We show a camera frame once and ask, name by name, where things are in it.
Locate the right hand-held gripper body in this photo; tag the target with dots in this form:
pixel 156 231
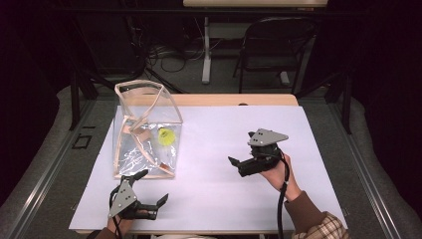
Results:
pixel 265 137

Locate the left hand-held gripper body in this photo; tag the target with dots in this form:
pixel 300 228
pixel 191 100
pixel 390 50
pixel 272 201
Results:
pixel 123 199

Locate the transparent bag with beige trim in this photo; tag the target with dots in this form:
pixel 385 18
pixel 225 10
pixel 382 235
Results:
pixel 142 156

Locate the yellow shuttlecock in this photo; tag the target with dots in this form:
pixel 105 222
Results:
pixel 166 136

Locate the person's left hand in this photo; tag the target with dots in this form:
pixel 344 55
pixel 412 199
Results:
pixel 121 225

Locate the person's right hand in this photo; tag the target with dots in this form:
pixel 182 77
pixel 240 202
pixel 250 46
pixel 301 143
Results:
pixel 277 177

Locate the wooden table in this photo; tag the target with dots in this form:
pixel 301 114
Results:
pixel 232 99

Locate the white table mat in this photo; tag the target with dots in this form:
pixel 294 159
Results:
pixel 205 195

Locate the black folding chair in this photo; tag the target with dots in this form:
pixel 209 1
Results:
pixel 275 49

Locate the white-legged desk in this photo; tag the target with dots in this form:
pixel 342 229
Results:
pixel 206 49

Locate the black tripod leg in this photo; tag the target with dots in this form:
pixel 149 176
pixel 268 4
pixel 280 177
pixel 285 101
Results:
pixel 166 81

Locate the metal floor rail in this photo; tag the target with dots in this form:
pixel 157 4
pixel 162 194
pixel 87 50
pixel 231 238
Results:
pixel 365 172
pixel 46 172

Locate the black stand post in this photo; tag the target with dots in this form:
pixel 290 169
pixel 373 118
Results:
pixel 74 99
pixel 347 103

